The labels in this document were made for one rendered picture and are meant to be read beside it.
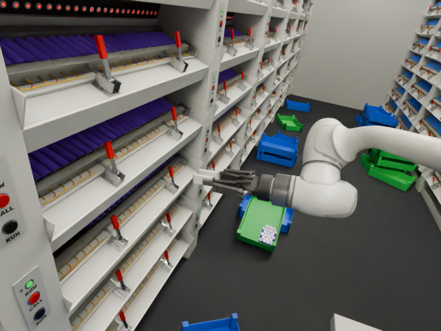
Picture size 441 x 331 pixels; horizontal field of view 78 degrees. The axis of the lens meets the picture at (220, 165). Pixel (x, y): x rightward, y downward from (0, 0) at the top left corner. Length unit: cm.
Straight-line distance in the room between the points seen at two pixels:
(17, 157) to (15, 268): 16
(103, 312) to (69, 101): 58
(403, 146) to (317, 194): 21
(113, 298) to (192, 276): 49
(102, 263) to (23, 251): 26
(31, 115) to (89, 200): 21
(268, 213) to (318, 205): 86
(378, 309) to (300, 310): 36
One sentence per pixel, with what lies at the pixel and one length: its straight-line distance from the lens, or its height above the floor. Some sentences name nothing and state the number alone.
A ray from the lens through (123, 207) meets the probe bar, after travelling 78.
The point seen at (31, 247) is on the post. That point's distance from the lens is 50.
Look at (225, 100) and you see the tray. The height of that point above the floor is 70.
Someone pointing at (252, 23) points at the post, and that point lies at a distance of 157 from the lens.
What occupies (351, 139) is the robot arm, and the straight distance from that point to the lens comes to 76.
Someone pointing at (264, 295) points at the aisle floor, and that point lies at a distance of 130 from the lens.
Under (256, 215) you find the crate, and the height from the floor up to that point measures 7.
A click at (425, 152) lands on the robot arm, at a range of 64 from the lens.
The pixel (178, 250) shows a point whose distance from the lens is 124.
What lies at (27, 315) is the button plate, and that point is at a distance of 57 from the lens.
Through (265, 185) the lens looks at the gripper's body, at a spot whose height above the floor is 64.
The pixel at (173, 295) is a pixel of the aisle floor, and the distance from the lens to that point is 124.
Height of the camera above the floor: 103
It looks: 30 degrees down
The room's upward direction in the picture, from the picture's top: 9 degrees clockwise
